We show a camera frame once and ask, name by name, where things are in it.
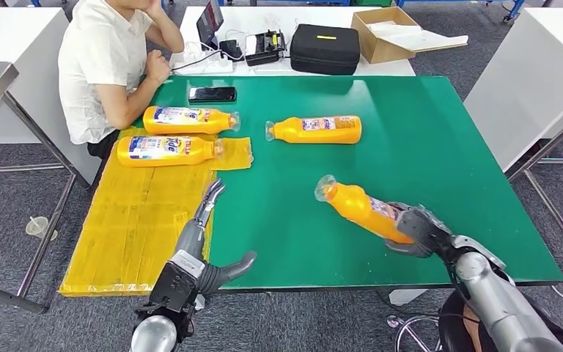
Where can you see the black smartphone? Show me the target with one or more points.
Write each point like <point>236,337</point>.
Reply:
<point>212,94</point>

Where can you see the black chair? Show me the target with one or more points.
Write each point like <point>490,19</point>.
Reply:
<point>449,320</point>

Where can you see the dark tablet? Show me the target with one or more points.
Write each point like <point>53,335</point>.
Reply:
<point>210,22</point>

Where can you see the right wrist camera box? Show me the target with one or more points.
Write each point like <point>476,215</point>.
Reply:
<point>475,243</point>

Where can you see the black zip case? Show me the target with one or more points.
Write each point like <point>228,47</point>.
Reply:
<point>324,51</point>

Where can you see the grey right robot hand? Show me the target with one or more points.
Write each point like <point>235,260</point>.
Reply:
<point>422,228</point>

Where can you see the brown cardboard box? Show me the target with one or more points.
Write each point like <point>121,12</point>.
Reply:
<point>381,51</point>

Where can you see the person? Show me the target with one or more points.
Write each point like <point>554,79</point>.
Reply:
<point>97,58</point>
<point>471,330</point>

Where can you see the white power strip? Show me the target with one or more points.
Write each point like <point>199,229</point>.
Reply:
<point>213,67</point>

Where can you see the black label printer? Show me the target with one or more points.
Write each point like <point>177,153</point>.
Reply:
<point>264,48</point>

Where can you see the green crate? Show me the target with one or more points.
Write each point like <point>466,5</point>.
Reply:
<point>371,3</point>

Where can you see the clear plastic cup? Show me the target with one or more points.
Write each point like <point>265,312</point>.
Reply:
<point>37,228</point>

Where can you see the chrome chair base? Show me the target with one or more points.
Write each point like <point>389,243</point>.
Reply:
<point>412,335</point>

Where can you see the blue metal rack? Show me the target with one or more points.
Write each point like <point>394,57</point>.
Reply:
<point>286,2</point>
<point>456,2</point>

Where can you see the yellow taped cardboard mat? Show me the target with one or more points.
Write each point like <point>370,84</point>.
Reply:
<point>131,228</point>

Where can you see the white sheet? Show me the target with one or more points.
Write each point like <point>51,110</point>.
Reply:
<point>420,36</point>

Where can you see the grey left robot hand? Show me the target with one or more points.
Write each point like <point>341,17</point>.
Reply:
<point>191,240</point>

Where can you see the black power adapter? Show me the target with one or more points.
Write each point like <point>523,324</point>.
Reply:
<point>231,49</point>

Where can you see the orange detergent bottle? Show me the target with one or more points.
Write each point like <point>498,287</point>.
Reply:
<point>291,133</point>
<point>204,150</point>
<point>221,121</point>
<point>354,206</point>

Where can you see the white table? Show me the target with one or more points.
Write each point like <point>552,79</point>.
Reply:
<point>0,34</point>
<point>529,77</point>
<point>310,14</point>

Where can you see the white table foot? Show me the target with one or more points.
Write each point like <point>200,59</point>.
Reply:
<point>408,298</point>

